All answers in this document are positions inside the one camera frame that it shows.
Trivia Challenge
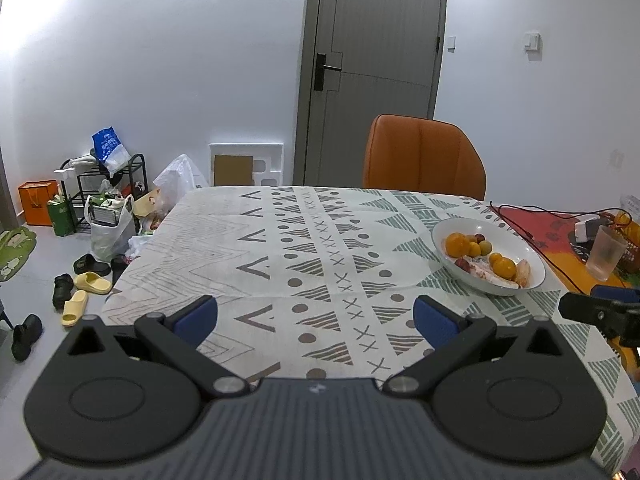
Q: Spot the brown cardboard piece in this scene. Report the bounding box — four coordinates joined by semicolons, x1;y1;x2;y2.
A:
214;155;254;187

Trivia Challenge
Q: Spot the green floor mat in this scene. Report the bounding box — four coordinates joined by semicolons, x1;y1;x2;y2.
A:
0;226;38;283

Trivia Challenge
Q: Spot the white bowl of fruit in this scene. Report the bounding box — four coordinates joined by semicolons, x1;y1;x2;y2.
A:
431;217;547;297

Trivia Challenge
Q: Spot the black door handle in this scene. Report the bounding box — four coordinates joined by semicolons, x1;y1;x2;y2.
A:
313;52;343;92

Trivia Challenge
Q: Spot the red and orange mat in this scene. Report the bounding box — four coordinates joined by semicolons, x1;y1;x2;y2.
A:
487;203;640;296

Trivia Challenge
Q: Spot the green box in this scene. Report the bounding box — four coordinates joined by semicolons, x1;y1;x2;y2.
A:
47;197;76;237

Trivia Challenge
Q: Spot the black shoe rack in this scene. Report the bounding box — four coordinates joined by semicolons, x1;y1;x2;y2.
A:
60;154;147;233

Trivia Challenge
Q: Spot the patterned tablecloth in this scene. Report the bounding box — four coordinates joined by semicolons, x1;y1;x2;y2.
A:
102;186;640;473

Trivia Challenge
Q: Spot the long black cable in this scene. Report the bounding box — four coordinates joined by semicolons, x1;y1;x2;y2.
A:
492;205;621;293

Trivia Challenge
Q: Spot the white shopping bag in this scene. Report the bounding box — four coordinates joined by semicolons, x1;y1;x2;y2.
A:
85;194;136;261

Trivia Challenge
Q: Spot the grey side door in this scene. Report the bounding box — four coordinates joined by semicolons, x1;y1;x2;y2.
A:
0;150;18;233

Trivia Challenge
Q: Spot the pink and white fruit piece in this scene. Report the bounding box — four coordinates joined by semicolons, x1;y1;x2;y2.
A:
467;257;521;289

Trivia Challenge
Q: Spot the blue and white bag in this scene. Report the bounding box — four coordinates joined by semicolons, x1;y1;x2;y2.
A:
91;126;130;171

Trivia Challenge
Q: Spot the white foam frame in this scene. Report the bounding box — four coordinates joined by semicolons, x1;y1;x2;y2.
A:
209;142;284;188

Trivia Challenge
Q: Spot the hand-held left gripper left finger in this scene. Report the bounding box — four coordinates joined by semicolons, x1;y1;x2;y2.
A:
64;295;251;398

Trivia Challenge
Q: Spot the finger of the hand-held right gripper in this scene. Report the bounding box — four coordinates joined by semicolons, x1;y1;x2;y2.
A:
559;292;623;333
591;285;640;306

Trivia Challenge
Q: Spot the orange chair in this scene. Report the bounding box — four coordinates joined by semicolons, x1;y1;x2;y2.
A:
362;114;487;201

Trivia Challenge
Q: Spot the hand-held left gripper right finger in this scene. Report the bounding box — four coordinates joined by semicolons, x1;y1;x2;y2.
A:
382;295;568;397

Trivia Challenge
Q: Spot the translucent cup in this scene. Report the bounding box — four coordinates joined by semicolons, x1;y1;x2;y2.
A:
586;225;627;282

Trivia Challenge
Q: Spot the yellow slipper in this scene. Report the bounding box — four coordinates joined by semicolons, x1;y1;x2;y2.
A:
61;290;89;327
73;271;113;295

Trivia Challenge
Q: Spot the white charger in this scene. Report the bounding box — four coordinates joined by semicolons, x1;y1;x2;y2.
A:
575;215;601;242

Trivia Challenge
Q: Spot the orange paper bag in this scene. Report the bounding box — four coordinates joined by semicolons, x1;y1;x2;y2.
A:
18;180;59;226

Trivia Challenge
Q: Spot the translucent plastic bag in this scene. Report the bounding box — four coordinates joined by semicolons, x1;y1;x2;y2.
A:
152;154;208;211

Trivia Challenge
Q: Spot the black slipper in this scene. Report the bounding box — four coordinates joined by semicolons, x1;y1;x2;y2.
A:
111;256;132;286
74;254;112;276
12;314;43;361
52;273;75;309

